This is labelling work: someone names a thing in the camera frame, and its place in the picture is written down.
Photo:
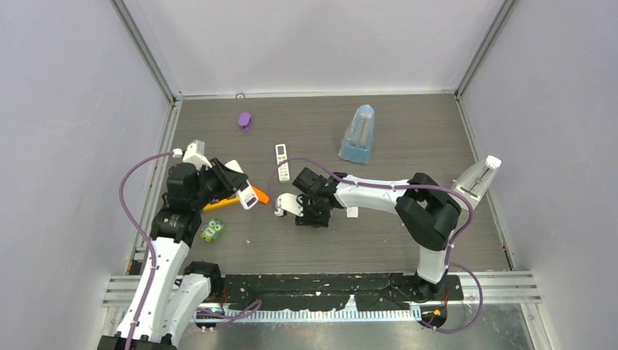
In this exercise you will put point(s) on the yellow tape measure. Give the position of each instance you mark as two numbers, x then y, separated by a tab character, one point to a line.
221	204

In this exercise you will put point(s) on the small white remote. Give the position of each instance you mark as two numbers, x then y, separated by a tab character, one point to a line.
242	180

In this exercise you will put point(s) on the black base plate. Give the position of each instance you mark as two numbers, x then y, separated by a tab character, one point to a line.
332	291

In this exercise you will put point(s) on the white remote control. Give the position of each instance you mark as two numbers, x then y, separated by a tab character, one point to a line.
283	166

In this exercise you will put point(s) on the small white battery cover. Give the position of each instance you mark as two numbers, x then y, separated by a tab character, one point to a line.
352	212

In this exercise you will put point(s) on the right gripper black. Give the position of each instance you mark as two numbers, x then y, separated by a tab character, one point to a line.
308	220

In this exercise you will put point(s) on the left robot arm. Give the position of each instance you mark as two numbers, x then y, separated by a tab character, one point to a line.
157	317

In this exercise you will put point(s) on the purple cap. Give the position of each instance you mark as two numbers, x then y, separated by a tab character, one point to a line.
245	121

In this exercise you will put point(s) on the green owl toy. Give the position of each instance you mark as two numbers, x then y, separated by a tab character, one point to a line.
212	230

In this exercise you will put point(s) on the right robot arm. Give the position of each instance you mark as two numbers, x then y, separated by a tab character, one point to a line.
429	214

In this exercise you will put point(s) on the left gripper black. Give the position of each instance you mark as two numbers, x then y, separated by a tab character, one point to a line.
229	180

